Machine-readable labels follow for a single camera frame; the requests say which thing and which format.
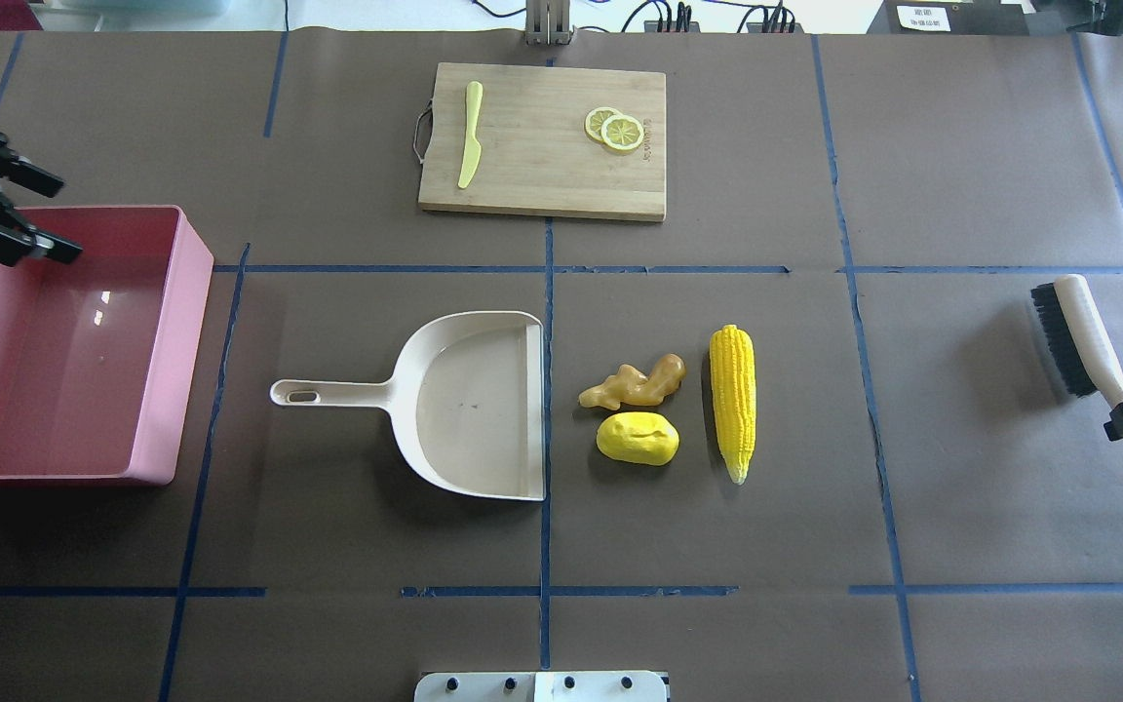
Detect white brush black bristles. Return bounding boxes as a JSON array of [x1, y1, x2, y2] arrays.
[[1030, 274, 1123, 443]]

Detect yellow corn cob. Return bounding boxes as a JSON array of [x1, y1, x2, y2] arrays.
[[709, 323, 757, 486]]

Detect beige plastic dustpan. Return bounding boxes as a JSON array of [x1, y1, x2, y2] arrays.
[[270, 311, 545, 502]]

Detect brown toy ginger root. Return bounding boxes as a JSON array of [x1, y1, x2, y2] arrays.
[[578, 354, 687, 410]]

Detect pink plastic bin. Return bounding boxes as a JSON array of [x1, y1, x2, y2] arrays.
[[0, 206, 213, 486]]

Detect black box on desk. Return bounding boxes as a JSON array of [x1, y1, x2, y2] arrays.
[[866, 1, 1030, 36]]

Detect yellow plastic knife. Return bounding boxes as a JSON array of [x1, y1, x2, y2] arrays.
[[456, 81, 484, 190]]

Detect wooden cutting board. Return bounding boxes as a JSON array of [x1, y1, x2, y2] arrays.
[[418, 62, 668, 222]]

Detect white mounting column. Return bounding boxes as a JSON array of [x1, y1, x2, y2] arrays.
[[413, 671, 672, 701]]

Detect aluminium frame post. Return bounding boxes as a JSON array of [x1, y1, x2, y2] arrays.
[[524, 0, 575, 46]]

